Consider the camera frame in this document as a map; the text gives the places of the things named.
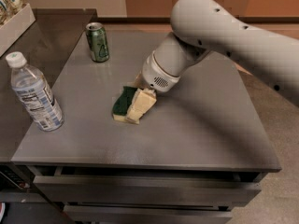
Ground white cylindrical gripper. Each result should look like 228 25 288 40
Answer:
125 51 180 123

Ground green and yellow sponge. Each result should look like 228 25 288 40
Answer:
112 86 139 124

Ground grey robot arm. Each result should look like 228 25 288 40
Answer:
135 0 299 105

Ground green soda can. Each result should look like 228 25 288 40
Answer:
85 22 109 63

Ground clear plastic water bottle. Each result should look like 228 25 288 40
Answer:
6 51 64 132

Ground upper steel drawer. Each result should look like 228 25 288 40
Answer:
34 168 261 206

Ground steel drawer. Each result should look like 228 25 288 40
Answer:
34 168 261 206
64 205 232 224

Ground lower steel drawer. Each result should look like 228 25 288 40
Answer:
64 205 232 224

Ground white snack box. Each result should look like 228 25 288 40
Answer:
0 4 36 57

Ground snack bags in box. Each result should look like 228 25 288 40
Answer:
0 0 24 25

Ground red shoe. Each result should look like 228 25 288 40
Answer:
0 203 6 223

